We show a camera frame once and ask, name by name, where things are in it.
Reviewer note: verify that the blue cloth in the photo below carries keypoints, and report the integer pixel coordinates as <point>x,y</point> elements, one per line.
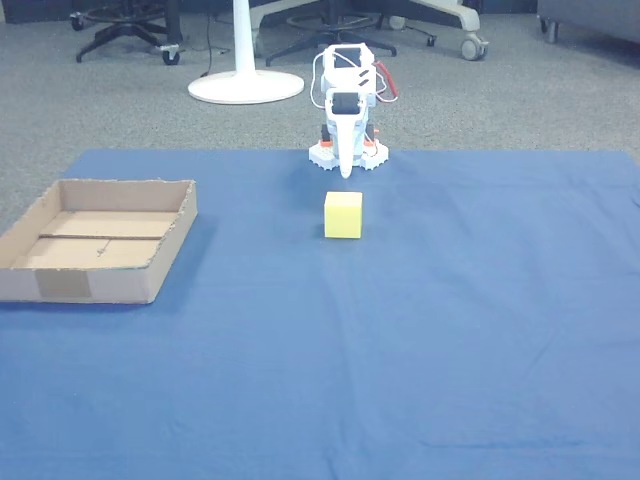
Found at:
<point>400,325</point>

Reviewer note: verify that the black office chair base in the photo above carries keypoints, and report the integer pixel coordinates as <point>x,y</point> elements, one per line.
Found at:
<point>131,30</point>

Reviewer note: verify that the shallow cardboard box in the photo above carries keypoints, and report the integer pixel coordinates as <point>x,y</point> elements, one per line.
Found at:
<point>125,287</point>

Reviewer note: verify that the yellow foam block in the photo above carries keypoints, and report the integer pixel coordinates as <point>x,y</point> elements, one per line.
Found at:
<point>343,216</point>

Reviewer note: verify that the white wheeled chair base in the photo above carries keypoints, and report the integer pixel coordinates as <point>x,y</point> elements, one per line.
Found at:
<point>467,20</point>

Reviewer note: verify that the white pedestal table base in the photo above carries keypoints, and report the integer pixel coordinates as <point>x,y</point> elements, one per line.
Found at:
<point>244,87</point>

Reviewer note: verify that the grey furniture with caster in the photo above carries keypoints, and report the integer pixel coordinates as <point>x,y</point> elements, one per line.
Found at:
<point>590,15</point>

